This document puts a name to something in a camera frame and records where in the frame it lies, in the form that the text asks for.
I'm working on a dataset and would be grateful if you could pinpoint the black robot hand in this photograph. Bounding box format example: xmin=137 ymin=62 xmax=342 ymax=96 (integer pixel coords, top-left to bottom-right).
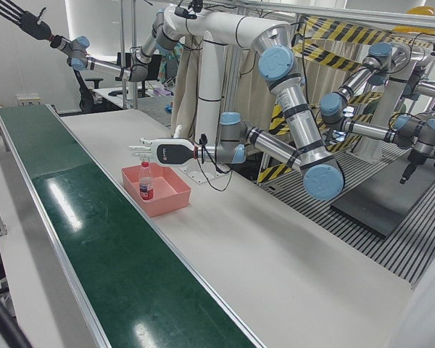
xmin=0 ymin=0 xmax=54 ymax=41

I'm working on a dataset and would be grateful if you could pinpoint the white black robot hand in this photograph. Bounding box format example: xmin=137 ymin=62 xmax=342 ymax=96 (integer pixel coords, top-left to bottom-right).
xmin=128 ymin=124 xmax=198 ymax=168

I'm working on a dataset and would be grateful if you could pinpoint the clear bottle with red cap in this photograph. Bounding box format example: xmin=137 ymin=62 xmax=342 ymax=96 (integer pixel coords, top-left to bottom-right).
xmin=138 ymin=161 xmax=155 ymax=202

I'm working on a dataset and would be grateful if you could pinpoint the pink plastic basket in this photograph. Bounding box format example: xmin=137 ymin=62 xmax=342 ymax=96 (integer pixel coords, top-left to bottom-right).
xmin=121 ymin=163 xmax=193 ymax=219

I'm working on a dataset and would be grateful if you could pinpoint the beige curtain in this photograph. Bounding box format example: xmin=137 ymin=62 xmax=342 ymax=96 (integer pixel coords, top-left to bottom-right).
xmin=169 ymin=36 xmax=276 ymax=160

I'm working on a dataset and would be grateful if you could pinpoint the black computer monitor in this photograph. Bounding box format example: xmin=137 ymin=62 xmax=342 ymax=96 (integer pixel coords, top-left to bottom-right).
xmin=116 ymin=51 xmax=162 ymax=83

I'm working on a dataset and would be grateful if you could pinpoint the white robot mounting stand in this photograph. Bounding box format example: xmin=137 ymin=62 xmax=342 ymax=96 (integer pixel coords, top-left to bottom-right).
xmin=162 ymin=5 xmax=291 ymax=186

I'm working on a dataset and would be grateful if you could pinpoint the black office chair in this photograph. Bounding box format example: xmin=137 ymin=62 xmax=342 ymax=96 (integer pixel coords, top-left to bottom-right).
xmin=73 ymin=68 xmax=106 ymax=113

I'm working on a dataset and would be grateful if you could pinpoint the green conveyor belt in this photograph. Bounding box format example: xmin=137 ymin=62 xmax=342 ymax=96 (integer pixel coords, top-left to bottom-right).
xmin=0 ymin=104 xmax=268 ymax=348

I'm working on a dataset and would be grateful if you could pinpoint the neighbouring white robot stand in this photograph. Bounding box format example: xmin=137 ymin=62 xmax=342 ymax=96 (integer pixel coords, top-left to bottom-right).
xmin=355 ymin=43 xmax=435 ymax=159

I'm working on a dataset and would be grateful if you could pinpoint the black platform plate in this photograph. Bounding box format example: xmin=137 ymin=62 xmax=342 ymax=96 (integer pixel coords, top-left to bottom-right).
xmin=329 ymin=169 xmax=435 ymax=239

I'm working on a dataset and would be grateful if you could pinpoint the yellow black striped safety barrier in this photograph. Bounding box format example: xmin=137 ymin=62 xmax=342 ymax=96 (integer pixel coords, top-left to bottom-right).
xmin=257 ymin=14 xmax=433 ymax=183

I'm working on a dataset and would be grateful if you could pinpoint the black tripod leg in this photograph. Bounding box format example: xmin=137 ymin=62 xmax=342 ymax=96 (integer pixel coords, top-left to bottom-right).
xmin=0 ymin=278 xmax=33 ymax=348

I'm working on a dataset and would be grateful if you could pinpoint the black neighbouring robot gripper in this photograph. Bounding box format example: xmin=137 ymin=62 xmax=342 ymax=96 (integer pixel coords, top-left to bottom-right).
xmin=399 ymin=149 xmax=427 ymax=186

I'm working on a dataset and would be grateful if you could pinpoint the yellow safety helmet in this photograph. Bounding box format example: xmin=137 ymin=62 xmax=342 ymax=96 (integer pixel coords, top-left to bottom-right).
xmin=405 ymin=5 xmax=435 ymax=17

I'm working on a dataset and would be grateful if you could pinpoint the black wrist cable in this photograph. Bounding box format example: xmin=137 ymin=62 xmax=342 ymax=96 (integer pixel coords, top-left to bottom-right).
xmin=197 ymin=143 xmax=235 ymax=193

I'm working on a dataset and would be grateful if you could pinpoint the aluminium frame post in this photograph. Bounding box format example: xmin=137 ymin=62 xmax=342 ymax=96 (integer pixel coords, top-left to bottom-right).
xmin=119 ymin=0 xmax=137 ymax=110

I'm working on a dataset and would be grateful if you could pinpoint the black camera on stand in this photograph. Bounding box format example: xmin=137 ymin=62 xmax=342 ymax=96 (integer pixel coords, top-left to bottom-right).
xmin=173 ymin=0 xmax=204 ymax=20

